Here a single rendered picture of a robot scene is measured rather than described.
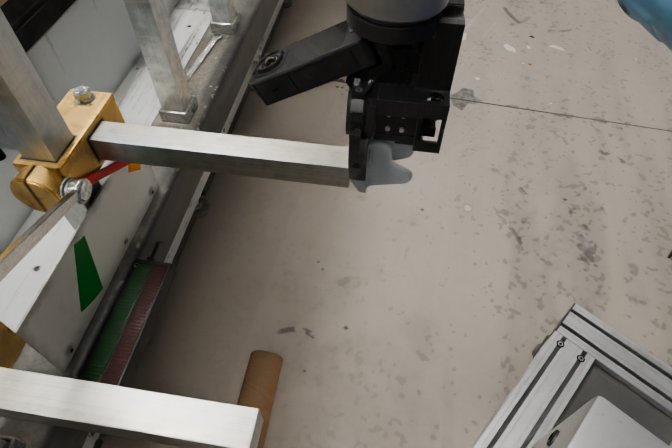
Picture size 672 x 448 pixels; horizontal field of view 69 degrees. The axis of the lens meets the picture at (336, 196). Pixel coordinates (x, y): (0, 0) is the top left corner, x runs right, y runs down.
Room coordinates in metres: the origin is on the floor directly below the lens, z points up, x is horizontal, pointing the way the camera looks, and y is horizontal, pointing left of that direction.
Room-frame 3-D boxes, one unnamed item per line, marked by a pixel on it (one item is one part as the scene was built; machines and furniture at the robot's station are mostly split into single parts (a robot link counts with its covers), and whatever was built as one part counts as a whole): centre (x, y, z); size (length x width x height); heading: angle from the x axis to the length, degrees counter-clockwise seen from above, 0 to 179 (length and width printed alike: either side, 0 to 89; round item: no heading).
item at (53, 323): (0.31, 0.26, 0.75); 0.26 x 0.01 x 0.10; 171
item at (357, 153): (0.32, -0.02, 0.91); 0.05 x 0.02 x 0.09; 171
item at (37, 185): (0.37, 0.28, 0.85); 0.13 x 0.06 x 0.05; 171
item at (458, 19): (0.33, -0.05, 0.97); 0.09 x 0.08 x 0.12; 81
